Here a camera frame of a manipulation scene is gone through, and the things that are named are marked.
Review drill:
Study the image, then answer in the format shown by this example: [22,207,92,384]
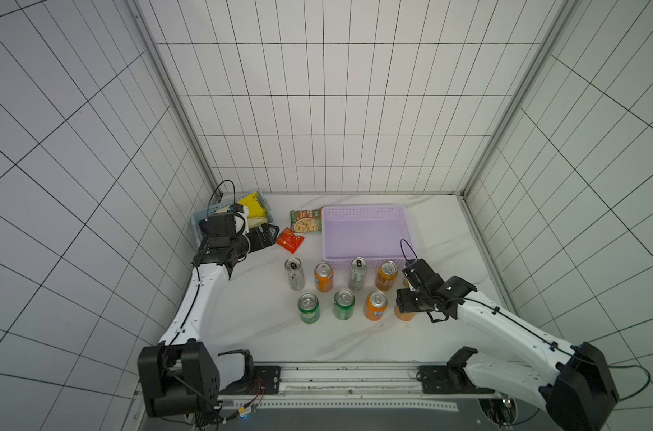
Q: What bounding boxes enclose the orange gold can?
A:
[395,308,415,321]

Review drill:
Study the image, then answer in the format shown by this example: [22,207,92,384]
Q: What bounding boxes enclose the orange Fanta can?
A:
[364,290,388,321]

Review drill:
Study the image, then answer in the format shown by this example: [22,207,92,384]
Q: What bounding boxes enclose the silver white drink can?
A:
[284,257,305,291]

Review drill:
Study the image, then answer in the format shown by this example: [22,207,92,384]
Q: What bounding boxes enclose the purple plastic basket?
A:
[321,204,416,268]

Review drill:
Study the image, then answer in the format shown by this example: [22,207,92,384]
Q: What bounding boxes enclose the green sprite can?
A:
[297,294,320,324]
[334,288,355,321]

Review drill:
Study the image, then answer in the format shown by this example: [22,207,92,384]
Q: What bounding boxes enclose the green Sprite can front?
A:
[297,294,320,324]

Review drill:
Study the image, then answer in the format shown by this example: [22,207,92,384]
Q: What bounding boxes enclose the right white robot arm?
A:
[396,259,620,430]

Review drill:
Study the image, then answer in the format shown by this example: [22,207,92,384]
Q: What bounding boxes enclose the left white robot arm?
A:
[137,204,279,421]

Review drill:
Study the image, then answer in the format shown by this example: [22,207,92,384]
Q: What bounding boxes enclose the blue plastic basket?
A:
[190,190,274,244]

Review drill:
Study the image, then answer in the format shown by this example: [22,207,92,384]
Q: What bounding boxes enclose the yellow napa cabbage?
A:
[238,192,268,229]

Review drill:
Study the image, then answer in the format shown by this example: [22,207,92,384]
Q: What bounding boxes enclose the red snack packet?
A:
[276,227,305,254]

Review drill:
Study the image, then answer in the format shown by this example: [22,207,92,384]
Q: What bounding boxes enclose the green soup mix packet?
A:
[290,208,322,233]

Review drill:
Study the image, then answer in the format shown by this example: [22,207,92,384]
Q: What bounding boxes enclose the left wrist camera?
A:
[227,203,247,215]

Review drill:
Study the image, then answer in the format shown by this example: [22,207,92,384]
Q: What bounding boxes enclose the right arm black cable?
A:
[399,238,652,427]

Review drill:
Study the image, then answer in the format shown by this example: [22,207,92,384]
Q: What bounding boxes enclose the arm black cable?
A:
[158,179,265,429]
[399,238,652,427]

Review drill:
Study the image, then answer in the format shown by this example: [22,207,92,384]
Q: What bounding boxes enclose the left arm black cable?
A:
[158,179,265,429]

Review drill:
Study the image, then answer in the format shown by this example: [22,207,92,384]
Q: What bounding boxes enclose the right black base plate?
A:
[416,347,495,395]

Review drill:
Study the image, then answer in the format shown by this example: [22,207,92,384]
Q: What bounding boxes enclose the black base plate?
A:
[215,349,281,395]
[416,347,495,395]

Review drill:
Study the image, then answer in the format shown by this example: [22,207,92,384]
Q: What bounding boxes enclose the aluminium mounting rail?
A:
[131,360,570,413]

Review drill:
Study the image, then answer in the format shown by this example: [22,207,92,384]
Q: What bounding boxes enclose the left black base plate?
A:
[215,349,281,395]

